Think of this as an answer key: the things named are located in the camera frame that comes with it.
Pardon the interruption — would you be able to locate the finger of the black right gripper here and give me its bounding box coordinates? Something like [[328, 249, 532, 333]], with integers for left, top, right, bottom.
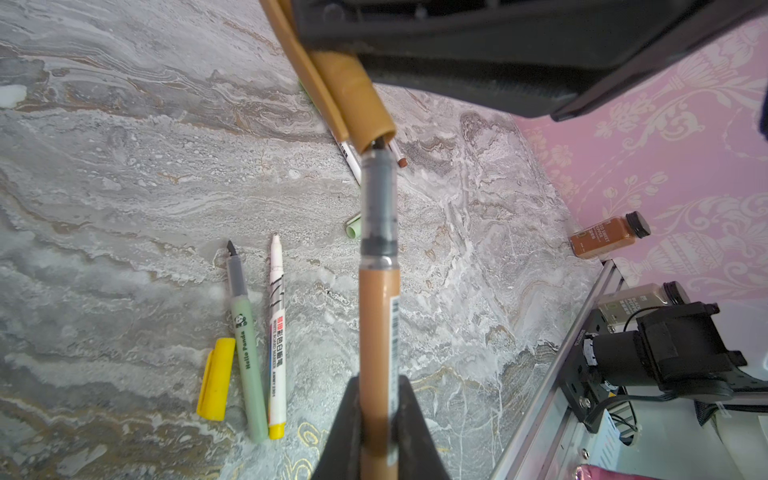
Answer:
[[292, 0, 767, 121]]

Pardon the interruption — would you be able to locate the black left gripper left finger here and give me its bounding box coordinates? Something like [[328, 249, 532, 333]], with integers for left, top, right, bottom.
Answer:
[[311, 376, 362, 480]]

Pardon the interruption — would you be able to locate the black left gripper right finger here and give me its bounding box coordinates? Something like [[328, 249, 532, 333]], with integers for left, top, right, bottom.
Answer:
[[397, 375, 450, 480]]

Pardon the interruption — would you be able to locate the white pen yellow tip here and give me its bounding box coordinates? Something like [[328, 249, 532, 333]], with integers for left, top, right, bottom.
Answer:
[[268, 234, 287, 440]]

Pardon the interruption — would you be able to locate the pale green pen dark tip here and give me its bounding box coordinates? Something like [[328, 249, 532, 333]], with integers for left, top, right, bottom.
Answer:
[[227, 240, 268, 443]]

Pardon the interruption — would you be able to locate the yellow pen cap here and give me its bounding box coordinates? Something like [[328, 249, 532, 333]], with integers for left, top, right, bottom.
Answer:
[[196, 338, 236, 421]]

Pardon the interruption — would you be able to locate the orange pen cap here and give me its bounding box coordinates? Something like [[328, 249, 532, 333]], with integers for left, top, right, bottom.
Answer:
[[260, 0, 396, 154]]

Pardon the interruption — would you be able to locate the white pen brown tip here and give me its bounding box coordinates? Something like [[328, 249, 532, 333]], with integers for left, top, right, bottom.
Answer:
[[388, 139, 408, 168]]

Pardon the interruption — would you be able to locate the white green pen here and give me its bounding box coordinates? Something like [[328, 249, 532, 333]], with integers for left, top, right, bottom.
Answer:
[[299, 83, 362, 185]]

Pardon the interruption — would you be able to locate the pale green pen cap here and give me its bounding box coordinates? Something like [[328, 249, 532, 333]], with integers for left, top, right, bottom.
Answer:
[[344, 213, 361, 239]]

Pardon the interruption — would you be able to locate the amber jar black lid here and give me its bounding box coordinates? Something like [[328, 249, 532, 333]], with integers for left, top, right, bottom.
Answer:
[[569, 211, 652, 259]]

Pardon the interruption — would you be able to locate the aluminium front rail frame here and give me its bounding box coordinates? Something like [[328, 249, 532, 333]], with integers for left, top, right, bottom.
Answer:
[[490, 260, 625, 479]]

